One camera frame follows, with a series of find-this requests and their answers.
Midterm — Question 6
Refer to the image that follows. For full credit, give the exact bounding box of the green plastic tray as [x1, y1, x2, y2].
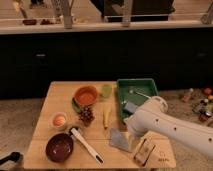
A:
[117, 78, 158, 120]

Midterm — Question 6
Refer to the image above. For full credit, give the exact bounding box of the dark grape bunch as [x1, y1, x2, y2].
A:
[79, 106, 95, 126]

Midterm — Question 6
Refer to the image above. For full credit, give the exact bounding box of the wooden table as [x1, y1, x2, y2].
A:
[22, 80, 177, 170]

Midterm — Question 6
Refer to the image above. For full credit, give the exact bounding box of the red bottle on floor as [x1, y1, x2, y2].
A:
[199, 112, 211, 122]

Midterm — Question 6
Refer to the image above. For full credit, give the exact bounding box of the yellow banana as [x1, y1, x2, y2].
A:
[103, 106, 111, 129]

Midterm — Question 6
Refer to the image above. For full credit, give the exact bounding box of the light green cup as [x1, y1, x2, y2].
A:
[101, 85, 112, 98]

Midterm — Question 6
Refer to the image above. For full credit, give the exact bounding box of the dark red dish on counter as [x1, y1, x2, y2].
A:
[23, 19, 37, 25]

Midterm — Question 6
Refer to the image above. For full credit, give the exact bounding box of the red orange bowl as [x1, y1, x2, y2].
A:
[74, 86, 98, 106]

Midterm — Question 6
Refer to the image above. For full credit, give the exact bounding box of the metal spoon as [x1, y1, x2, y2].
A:
[129, 89, 151, 99]

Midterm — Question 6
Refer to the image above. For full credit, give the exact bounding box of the grey sponge block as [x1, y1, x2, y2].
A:
[124, 102, 138, 114]

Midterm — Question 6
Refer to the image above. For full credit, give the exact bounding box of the green plate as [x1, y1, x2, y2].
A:
[71, 98, 81, 114]

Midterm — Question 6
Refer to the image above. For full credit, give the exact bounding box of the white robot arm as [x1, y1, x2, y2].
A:
[124, 96, 213, 159]

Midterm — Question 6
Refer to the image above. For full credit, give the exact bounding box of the black object on floor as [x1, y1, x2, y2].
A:
[0, 152, 21, 165]

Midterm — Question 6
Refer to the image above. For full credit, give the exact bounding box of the brown wooden framed box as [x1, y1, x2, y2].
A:
[133, 138, 155, 166]

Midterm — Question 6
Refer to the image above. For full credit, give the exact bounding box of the grey blue towel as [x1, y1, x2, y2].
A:
[109, 128, 131, 152]

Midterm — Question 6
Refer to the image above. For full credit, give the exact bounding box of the dark maroon bowl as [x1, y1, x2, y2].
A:
[45, 133, 73, 163]

